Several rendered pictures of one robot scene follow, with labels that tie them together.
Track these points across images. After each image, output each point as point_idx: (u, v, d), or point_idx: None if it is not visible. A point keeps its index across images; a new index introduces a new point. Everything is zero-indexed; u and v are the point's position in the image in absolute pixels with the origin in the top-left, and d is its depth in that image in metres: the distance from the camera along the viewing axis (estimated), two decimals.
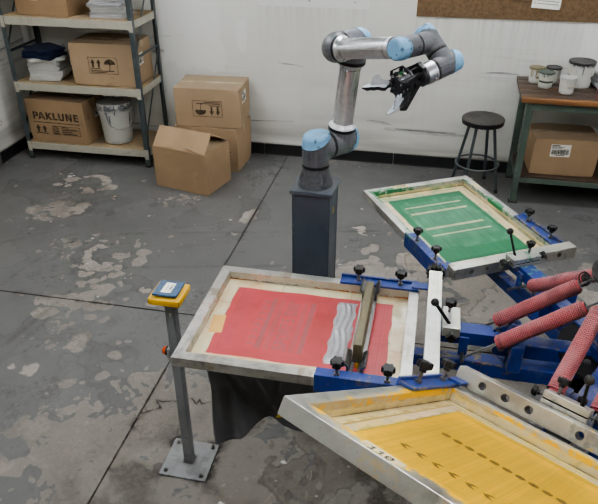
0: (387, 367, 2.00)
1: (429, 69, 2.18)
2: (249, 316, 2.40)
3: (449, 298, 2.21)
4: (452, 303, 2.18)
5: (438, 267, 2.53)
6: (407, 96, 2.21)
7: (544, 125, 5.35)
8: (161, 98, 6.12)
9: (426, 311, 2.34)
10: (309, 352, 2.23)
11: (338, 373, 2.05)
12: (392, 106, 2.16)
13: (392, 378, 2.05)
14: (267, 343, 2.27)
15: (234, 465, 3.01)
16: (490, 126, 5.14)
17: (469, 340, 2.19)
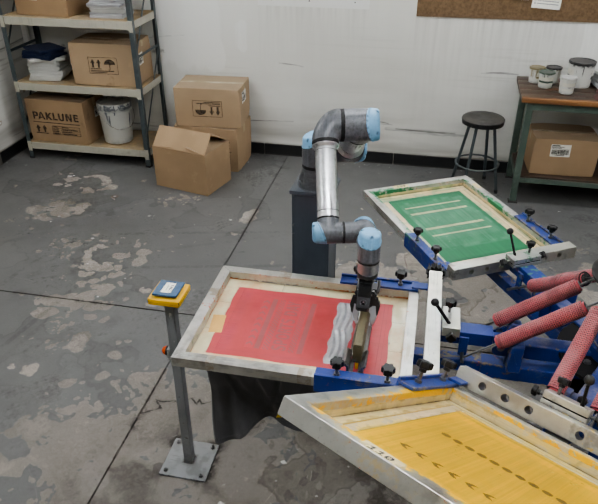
0: (387, 367, 2.00)
1: None
2: (249, 316, 2.40)
3: (449, 298, 2.21)
4: (452, 303, 2.18)
5: (438, 267, 2.53)
6: (356, 295, 2.22)
7: (544, 125, 5.35)
8: (161, 98, 6.12)
9: (426, 311, 2.34)
10: (309, 352, 2.23)
11: (338, 373, 2.05)
12: (357, 314, 2.28)
13: (392, 378, 2.05)
14: (267, 343, 2.27)
15: (234, 465, 3.01)
16: (490, 126, 5.14)
17: (469, 340, 2.19)
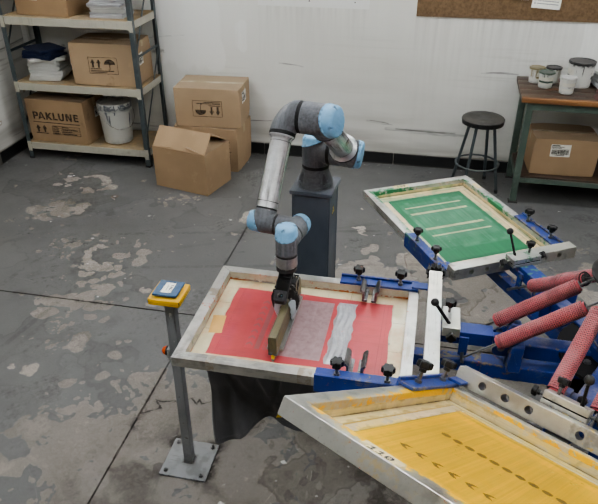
0: (387, 367, 2.00)
1: None
2: (249, 316, 2.40)
3: (449, 298, 2.21)
4: (452, 303, 2.18)
5: (438, 267, 2.53)
6: None
7: (544, 125, 5.35)
8: (161, 98, 6.12)
9: (426, 311, 2.34)
10: (309, 352, 2.23)
11: (338, 373, 2.05)
12: (280, 308, 2.32)
13: (392, 378, 2.05)
14: (267, 343, 2.27)
15: (234, 465, 3.01)
16: (490, 126, 5.14)
17: (469, 340, 2.19)
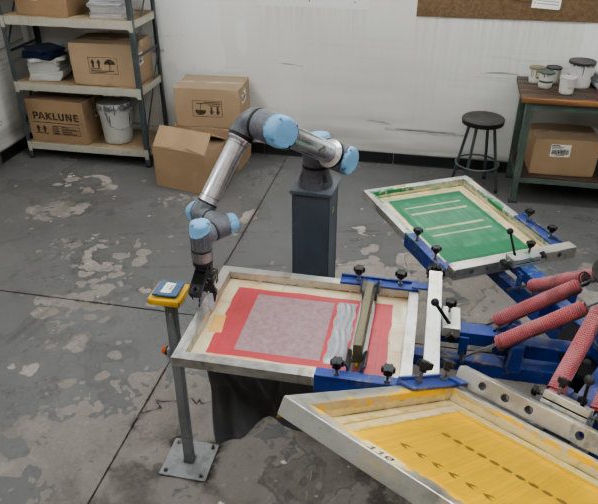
0: (387, 367, 2.00)
1: None
2: (249, 316, 2.40)
3: (449, 298, 2.21)
4: (452, 303, 2.18)
5: (438, 267, 2.53)
6: None
7: (544, 125, 5.35)
8: (161, 98, 6.12)
9: (426, 311, 2.34)
10: (309, 352, 2.23)
11: (338, 373, 2.05)
12: (199, 301, 2.40)
13: (392, 378, 2.05)
14: None
15: (234, 465, 3.01)
16: (490, 126, 5.14)
17: (469, 340, 2.19)
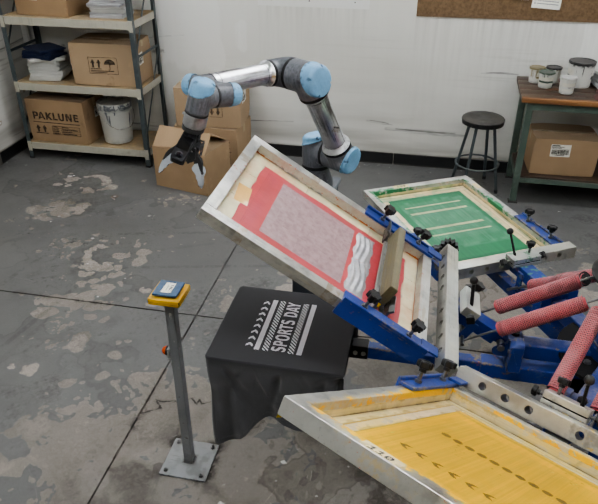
0: (419, 323, 1.89)
1: (193, 117, 2.08)
2: (274, 203, 2.14)
3: (479, 282, 2.15)
4: (482, 288, 2.13)
5: (455, 244, 2.46)
6: None
7: (544, 125, 5.35)
8: (161, 98, 6.12)
9: (441, 281, 2.26)
10: (331, 270, 2.04)
11: (367, 306, 1.90)
12: (166, 165, 2.14)
13: (412, 334, 1.94)
14: None
15: (234, 465, 3.01)
16: (490, 126, 5.14)
17: (476, 328, 2.16)
